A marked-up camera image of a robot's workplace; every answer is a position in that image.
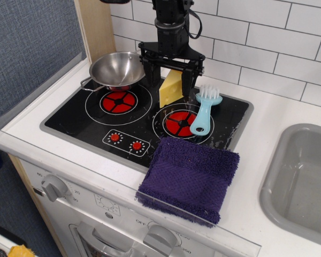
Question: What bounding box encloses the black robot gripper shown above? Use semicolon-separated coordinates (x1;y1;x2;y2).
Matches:
139;25;205;96

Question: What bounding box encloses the yellow toy cheese wedge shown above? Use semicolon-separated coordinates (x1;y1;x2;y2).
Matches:
159;70;183;108

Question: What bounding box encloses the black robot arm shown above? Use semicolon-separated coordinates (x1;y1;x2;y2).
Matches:
139;1;205;96

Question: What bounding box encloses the light blue dish brush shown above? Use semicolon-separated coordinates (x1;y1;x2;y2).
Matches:
190;85;223;136

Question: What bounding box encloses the stainless steel pot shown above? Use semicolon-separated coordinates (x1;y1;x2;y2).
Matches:
80;51;145;92

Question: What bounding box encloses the black toy stovetop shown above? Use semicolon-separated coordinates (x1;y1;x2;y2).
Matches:
41;78;254;172

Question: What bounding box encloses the purple folded towel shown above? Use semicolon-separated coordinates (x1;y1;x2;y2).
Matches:
136;137;240;227

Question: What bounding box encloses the grey left oven knob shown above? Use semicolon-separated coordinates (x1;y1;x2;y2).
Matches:
41;175;68;202

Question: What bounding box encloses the grey oven knob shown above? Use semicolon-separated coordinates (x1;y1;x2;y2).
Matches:
143;225;178;256
41;175;68;202

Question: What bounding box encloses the grey right oven knob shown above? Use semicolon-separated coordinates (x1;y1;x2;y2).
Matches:
143;225;178;256

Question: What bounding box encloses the white toy oven front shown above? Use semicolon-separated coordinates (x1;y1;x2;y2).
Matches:
21;161;261;256

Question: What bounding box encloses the grey toy sink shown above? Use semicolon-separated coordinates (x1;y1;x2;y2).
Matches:
259;124;321;245

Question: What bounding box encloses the yellow black object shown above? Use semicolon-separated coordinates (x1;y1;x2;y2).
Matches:
0;245;36;257

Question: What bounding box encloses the wooden side post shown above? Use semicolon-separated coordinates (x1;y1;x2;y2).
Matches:
74;0;116;63

